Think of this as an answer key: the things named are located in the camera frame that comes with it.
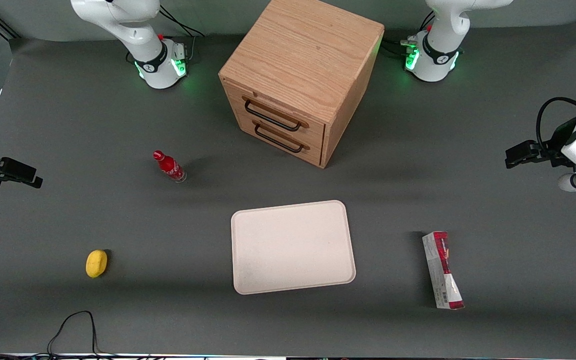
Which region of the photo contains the wooden drawer cabinet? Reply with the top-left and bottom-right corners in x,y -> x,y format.
218,0 -> 386,170

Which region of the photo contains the cream rectangular tray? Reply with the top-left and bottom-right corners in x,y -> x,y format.
230,200 -> 357,296

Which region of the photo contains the red cola bottle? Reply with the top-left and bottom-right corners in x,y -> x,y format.
152,150 -> 188,184

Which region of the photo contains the black left base cable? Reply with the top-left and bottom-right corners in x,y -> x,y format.
382,11 -> 437,57

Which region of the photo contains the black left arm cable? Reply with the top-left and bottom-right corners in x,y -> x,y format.
535,96 -> 576,153

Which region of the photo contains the black wire drawer handle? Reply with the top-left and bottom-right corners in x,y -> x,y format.
244,99 -> 303,133
253,123 -> 305,154

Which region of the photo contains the black right base cable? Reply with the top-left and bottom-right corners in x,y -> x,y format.
158,4 -> 205,64

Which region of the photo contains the wooden drawer front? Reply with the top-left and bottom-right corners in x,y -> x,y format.
222,81 -> 327,147
231,111 -> 326,169

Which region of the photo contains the black base cable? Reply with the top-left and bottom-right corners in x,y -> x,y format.
158,4 -> 205,64
382,11 -> 437,57

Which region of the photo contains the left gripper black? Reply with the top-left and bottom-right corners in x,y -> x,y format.
505,117 -> 576,171

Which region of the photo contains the yellow lemon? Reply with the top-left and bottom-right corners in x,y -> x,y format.
85,249 -> 109,279

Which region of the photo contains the black looped table cable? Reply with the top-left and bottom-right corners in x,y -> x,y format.
46,310 -> 119,359

